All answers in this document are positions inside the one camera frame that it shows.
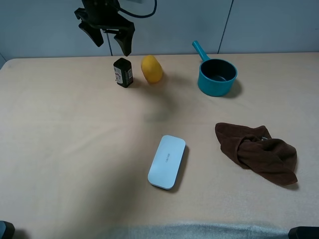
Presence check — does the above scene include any black cable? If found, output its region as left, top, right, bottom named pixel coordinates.
left=119, top=0, right=158, bottom=18

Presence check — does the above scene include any black corner block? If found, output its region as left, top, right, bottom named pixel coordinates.
left=288, top=226, right=319, bottom=239
left=0, top=221, right=15, bottom=239

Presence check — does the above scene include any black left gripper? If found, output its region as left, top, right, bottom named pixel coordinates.
left=75, top=0, right=135, bottom=56

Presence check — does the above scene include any grey fabric at bottom edge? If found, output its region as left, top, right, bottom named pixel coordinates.
left=96, top=223, right=288, bottom=239

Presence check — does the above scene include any brown cloth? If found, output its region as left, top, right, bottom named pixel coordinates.
left=215, top=122, right=298, bottom=186

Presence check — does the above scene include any white rectangular case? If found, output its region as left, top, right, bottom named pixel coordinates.
left=148, top=135, right=186, bottom=190

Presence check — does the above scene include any black right corner block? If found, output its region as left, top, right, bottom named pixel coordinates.
left=288, top=226, right=319, bottom=239

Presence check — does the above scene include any yellow mango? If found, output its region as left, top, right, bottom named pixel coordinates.
left=141, top=55, right=163, bottom=84

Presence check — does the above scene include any black left corner block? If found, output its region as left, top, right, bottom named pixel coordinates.
left=0, top=221, right=15, bottom=239

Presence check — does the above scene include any teal saucepan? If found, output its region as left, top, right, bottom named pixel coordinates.
left=192, top=41, right=238, bottom=97

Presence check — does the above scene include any small black box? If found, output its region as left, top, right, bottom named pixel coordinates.
left=113, top=58, right=134, bottom=88

